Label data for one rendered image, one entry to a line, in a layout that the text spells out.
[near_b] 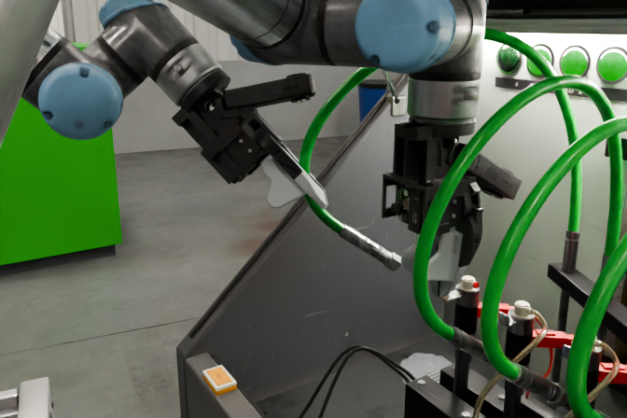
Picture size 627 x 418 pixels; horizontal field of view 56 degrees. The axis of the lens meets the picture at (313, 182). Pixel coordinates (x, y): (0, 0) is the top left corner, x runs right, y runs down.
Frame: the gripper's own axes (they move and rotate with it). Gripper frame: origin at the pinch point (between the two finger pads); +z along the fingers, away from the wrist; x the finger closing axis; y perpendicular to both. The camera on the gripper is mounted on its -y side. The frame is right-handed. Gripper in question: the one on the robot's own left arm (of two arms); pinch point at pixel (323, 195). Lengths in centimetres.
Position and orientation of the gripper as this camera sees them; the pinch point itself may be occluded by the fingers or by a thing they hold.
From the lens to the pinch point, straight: 74.0
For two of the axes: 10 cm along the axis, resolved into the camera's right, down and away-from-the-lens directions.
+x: -0.6, 0.4, -10.0
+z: 6.8, 7.3, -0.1
